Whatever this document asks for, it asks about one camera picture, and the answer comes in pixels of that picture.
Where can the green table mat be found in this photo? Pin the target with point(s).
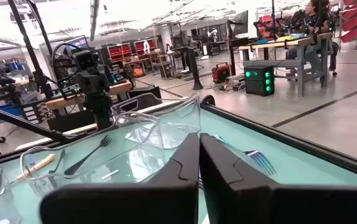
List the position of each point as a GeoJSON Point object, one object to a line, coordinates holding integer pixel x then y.
{"type": "Point", "coordinates": [290, 161]}

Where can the person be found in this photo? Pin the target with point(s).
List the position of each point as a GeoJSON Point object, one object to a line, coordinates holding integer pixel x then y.
{"type": "Point", "coordinates": [313, 21]}

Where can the black computer tower green lights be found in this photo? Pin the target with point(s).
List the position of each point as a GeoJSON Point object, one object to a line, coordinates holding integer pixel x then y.
{"type": "Point", "coordinates": [256, 84]}

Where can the lit computer monitor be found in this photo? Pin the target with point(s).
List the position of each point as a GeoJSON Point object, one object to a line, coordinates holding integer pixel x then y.
{"type": "Point", "coordinates": [77, 42]}

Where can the teal iridescent fork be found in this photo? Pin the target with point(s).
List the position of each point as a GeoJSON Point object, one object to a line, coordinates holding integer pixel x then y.
{"type": "Point", "coordinates": [250, 152]}

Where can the black monitor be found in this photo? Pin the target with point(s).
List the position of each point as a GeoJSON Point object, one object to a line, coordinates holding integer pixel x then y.
{"type": "Point", "coordinates": [240, 23]}

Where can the red portable box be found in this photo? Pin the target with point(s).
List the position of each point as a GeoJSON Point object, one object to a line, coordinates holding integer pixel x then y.
{"type": "Point", "coordinates": [220, 73]}

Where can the black pedestal stand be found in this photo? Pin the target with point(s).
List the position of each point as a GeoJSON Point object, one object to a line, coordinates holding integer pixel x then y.
{"type": "Point", "coordinates": [194, 68]}

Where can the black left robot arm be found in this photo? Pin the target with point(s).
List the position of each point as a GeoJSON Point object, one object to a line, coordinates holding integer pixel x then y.
{"type": "Point", "coordinates": [91, 77]}

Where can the black table frame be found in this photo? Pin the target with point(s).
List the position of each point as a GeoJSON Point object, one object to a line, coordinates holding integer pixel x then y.
{"type": "Point", "coordinates": [290, 141]}

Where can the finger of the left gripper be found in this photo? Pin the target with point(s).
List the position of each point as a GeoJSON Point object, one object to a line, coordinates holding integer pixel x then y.
{"type": "Point", "coordinates": [108, 121]}
{"type": "Point", "coordinates": [99, 122]}

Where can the black fork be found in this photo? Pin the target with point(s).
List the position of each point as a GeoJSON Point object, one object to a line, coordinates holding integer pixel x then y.
{"type": "Point", "coordinates": [57, 161]}
{"type": "Point", "coordinates": [105, 141]}

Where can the black rig frame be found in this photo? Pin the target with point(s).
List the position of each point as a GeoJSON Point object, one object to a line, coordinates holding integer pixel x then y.
{"type": "Point", "coordinates": [28, 46]}

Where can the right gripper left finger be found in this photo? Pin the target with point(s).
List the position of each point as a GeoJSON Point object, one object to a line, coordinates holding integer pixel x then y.
{"type": "Point", "coordinates": [135, 202]}

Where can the grey-legged wooden workbench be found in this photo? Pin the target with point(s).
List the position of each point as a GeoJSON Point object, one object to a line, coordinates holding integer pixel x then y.
{"type": "Point", "coordinates": [290, 42]}

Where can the blue storage bin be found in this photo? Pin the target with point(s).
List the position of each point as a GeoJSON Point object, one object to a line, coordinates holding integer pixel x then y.
{"type": "Point", "coordinates": [9, 110]}

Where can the red storage bin shelf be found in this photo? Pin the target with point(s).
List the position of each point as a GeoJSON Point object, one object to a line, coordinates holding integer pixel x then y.
{"type": "Point", "coordinates": [119, 53]}

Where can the grey hanging duct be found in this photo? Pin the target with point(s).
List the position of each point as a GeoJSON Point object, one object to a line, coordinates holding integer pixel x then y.
{"type": "Point", "coordinates": [94, 18]}

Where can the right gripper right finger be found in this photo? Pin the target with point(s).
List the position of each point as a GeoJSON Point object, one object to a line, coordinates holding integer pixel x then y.
{"type": "Point", "coordinates": [259, 205]}

